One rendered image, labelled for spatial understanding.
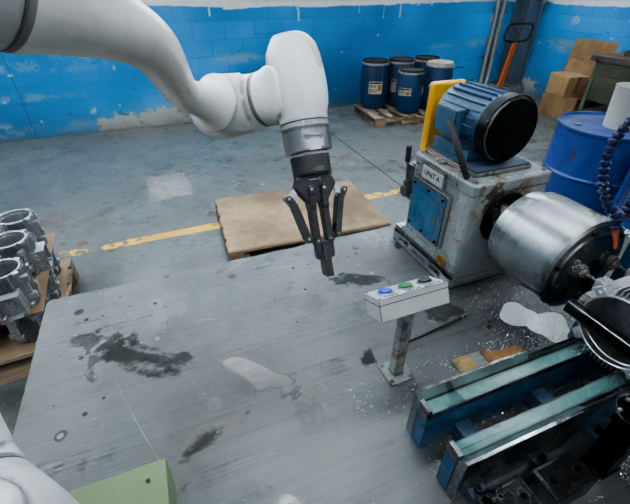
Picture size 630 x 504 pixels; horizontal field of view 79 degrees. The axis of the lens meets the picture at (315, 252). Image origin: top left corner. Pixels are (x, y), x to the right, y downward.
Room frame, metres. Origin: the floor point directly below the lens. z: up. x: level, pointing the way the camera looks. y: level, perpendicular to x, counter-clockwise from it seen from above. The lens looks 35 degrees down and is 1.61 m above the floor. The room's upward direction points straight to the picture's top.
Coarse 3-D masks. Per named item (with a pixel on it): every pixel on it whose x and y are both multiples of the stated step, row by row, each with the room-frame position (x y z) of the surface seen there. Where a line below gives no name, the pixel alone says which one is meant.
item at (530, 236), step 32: (544, 192) 0.93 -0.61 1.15; (512, 224) 0.84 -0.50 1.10; (544, 224) 0.79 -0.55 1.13; (576, 224) 0.76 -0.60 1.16; (608, 224) 0.75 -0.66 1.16; (512, 256) 0.79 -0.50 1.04; (544, 256) 0.73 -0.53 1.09; (576, 256) 0.72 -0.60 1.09; (608, 256) 0.75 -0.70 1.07; (544, 288) 0.70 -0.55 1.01; (576, 288) 0.74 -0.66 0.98
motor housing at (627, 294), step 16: (624, 288) 0.59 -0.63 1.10; (592, 304) 0.63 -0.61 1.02; (608, 304) 0.65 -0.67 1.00; (624, 304) 0.67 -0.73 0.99; (576, 320) 0.63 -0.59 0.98; (608, 320) 0.64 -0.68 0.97; (624, 320) 0.65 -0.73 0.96; (592, 336) 0.60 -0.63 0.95; (592, 352) 0.57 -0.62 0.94; (608, 352) 0.57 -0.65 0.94; (624, 368) 0.51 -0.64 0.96
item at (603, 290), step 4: (608, 284) 0.62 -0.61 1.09; (596, 288) 0.62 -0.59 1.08; (600, 288) 0.62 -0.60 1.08; (604, 288) 0.61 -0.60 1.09; (608, 288) 0.61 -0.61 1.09; (612, 288) 0.61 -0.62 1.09; (596, 292) 0.62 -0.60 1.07; (600, 292) 0.61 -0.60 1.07; (604, 292) 0.61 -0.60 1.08; (608, 292) 0.60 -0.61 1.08; (612, 292) 0.61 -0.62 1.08; (572, 328) 0.63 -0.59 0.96; (576, 328) 0.62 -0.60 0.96; (576, 332) 0.62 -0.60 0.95; (580, 332) 0.61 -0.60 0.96; (576, 336) 0.61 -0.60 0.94; (580, 336) 0.60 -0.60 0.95; (628, 372) 0.50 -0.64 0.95; (628, 376) 0.50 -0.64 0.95
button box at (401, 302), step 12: (396, 288) 0.64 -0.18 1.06; (408, 288) 0.63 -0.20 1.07; (420, 288) 0.62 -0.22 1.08; (432, 288) 0.63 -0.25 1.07; (444, 288) 0.63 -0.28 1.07; (372, 300) 0.60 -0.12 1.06; (384, 300) 0.59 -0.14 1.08; (396, 300) 0.59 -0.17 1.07; (408, 300) 0.60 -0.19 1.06; (420, 300) 0.61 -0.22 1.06; (432, 300) 0.61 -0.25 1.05; (444, 300) 0.62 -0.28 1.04; (372, 312) 0.60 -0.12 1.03; (384, 312) 0.57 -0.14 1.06; (396, 312) 0.58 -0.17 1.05; (408, 312) 0.59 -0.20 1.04
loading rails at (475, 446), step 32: (544, 352) 0.58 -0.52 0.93; (576, 352) 0.59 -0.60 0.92; (448, 384) 0.49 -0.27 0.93; (480, 384) 0.50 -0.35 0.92; (512, 384) 0.51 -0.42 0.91; (544, 384) 0.55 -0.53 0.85; (608, 384) 0.50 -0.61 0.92; (416, 416) 0.45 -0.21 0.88; (448, 416) 0.45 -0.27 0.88; (480, 416) 0.49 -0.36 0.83; (544, 416) 0.43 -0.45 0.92; (576, 416) 0.42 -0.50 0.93; (608, 416) 0.49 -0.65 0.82; (448, 448) 0.37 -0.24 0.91; (480, 448) 0.37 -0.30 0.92; (512, 448) 0.37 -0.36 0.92; (544, 448) 0.41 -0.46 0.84; (448, 480) 0.35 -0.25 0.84; (480, 480) 0.35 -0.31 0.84
